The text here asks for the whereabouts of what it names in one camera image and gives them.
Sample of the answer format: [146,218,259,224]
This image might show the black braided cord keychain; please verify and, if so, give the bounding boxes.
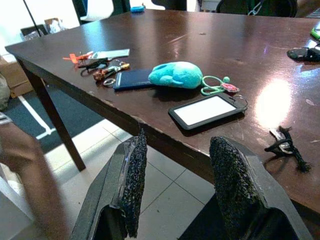
[264,125,312,173]

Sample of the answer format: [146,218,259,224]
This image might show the brown wooden chair back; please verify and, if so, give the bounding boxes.
[0,121,73,240]

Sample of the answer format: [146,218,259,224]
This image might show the dark brown wooden table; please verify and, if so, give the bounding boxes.
[4,8,320,221]

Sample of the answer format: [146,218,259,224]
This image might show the green cord with pink charm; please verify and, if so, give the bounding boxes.
[200,75,241,97]

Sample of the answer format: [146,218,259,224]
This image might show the black sandal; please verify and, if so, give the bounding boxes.
[286,46,320,63]

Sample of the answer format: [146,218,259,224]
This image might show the dark teal floor mat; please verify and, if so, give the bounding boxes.
[3,83,105,154]

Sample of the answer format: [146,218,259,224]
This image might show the bright green object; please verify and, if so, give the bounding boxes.
[309,24,320,40]

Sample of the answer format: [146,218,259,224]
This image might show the cardboard box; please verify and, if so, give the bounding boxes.
[0,58,35,98]

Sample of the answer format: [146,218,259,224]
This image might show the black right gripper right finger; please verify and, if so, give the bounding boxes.
[208,135,314,240]

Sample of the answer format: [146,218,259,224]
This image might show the black card holder white insert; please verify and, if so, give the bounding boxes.
[168,93,245,131]

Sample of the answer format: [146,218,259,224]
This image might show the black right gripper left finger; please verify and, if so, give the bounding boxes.
[70,128,148,240]

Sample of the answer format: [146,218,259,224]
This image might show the brown charm key bunch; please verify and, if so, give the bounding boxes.
[80,61,131,82]

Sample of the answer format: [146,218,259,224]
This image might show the open box with clutter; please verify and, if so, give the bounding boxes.
[20,17,67,39]

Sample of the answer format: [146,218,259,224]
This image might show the teal plush toy keychain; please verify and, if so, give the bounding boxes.
[148,61,204,89]

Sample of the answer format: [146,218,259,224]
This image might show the dark blue card holder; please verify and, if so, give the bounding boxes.
[112,69,156,91]

